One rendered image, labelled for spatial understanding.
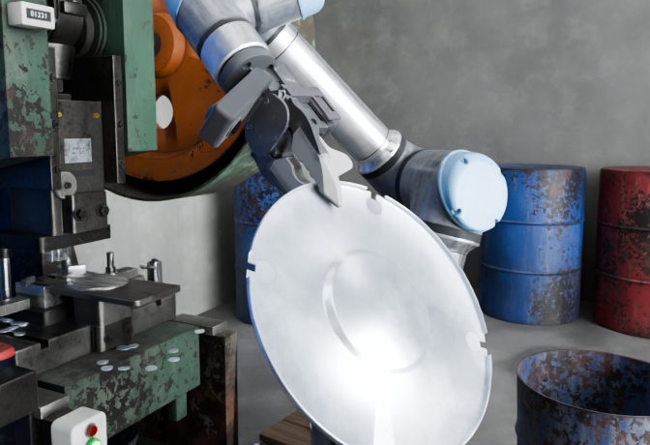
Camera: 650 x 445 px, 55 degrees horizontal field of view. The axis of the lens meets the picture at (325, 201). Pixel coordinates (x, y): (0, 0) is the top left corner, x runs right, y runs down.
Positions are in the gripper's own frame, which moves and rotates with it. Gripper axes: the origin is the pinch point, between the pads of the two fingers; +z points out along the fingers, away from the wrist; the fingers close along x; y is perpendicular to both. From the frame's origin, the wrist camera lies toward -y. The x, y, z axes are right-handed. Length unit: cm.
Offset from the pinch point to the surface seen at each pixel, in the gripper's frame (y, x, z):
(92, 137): 22, 57, -64
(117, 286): 20, 71, -35
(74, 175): 17, 62, -58
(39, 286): 9, 81, -44
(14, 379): -8, 67, -19
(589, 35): 356, 21, -110
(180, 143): 53, 66, -70
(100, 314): 16, 75, -31
